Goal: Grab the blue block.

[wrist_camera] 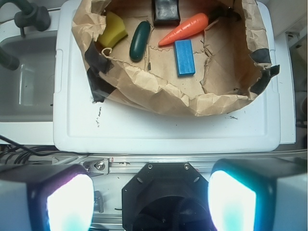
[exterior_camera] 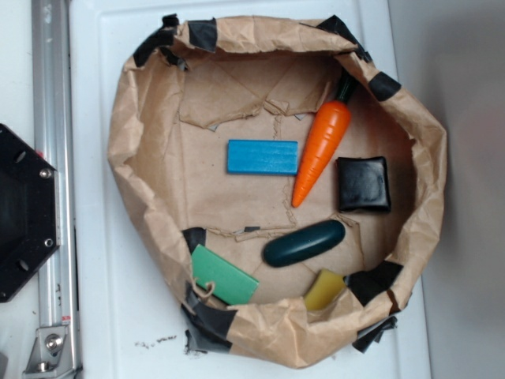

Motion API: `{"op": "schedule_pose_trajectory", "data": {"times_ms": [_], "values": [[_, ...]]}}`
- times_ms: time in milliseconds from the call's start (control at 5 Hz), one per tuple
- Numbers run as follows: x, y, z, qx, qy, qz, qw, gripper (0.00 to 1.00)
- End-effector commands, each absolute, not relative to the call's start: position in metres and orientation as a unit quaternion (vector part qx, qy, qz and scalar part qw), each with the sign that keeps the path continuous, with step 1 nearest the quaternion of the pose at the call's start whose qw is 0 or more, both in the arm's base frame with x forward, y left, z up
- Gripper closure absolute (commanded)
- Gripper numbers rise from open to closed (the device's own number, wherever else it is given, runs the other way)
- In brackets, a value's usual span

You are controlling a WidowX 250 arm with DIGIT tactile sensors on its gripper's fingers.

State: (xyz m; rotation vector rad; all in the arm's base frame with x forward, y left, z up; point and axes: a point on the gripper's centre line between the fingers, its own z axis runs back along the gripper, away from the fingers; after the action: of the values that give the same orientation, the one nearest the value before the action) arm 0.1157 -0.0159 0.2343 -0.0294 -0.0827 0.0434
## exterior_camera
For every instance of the aluminium extrusion rail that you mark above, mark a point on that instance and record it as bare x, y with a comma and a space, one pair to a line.
58, 290

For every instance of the metal corner bracket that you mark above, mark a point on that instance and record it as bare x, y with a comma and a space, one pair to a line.
52, 355

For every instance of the dark green oval block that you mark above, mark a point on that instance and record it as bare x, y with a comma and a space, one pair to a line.
304, 244

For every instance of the blue rectangular wooden block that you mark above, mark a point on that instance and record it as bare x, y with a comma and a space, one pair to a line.
262, 157

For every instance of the brown paper bag bin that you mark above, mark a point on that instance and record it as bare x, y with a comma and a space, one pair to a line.
191, 87

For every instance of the orange toy carrot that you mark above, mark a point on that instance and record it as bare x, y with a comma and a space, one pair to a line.
326, 133

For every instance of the green rectangular block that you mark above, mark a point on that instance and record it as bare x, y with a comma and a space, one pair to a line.
230, 284

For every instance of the yellow block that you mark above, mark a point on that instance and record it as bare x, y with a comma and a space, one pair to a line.
327, 286

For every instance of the black square cushion block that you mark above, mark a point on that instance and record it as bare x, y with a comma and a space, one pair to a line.
363, 185

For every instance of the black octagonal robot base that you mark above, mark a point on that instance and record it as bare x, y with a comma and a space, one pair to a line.
28, 213

